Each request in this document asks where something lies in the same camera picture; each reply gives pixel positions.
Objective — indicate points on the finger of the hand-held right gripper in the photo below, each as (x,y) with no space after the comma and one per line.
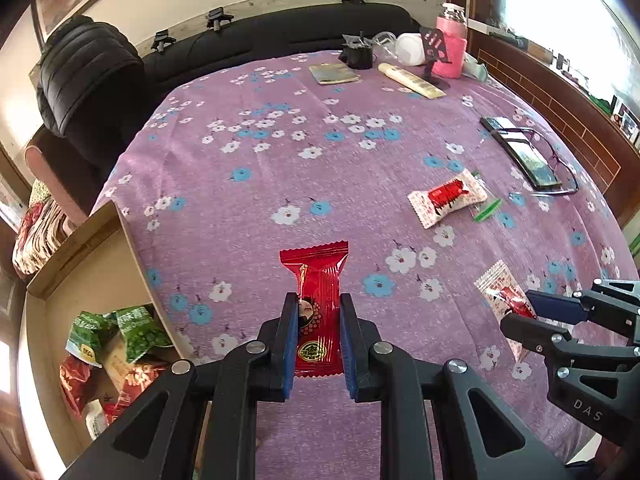
(555,307)
(530,332)

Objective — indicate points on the dark red snack packet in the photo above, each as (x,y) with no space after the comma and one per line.
(75,385)
(142,375)

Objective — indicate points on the black phone stand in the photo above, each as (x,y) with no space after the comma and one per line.
(439,81)

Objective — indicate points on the dark long object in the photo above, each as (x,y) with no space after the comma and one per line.
(507,40)

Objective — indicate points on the black round container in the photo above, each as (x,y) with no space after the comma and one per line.
(357,57)

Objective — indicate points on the wooden wall panel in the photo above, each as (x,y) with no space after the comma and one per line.
(565,105)

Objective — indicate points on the purple frame eyeglasses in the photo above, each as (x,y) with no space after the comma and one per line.
(576,185)

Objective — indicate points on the cardboard tray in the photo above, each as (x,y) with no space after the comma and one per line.
(90,270)

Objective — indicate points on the white jar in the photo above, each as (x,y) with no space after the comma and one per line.
(410,50)

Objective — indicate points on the dark smartphone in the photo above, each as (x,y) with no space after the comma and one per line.
(525,155)

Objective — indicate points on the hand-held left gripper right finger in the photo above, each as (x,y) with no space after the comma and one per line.
(350,345)

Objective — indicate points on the green pea snack packet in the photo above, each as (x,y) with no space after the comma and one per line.
(142,332)
(87,335)

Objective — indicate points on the pale green white cloth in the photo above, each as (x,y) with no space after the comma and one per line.
(475,67)

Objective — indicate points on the green floral pillow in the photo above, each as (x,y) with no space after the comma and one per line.
(40,192)

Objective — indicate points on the black sofa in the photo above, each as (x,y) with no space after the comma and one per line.
(275,35)

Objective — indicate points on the white red dotted packet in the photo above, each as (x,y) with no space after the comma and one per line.
(497,290)
(447,197)

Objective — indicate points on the purple floral tablecloth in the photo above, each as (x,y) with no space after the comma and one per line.
(300,170)

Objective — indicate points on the clear glass jar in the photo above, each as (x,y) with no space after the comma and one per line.
(385,40)

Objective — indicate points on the cream tube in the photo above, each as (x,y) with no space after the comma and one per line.
(410,80)

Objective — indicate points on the beige cake packet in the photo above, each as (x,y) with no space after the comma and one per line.
(115,365)

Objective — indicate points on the brown armchair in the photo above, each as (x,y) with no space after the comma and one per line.
(45,160)

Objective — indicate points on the pink bottle with knit sleeve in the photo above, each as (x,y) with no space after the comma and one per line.
(450,45)

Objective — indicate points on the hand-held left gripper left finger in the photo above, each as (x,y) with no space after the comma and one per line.
(287,345)

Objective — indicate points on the printed blanket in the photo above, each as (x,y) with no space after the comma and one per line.
(35,240)

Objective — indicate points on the small green white packet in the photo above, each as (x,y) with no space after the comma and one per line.
(487,210)

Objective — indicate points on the small picture frame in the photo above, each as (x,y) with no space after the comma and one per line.
(627,122)

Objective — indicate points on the olive booklet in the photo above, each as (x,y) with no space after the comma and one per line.
(332,74)

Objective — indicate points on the black clamp device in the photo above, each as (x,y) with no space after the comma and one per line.
(162,40)
(217,17)

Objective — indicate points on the red candy packet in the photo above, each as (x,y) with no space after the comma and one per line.
(317,280)

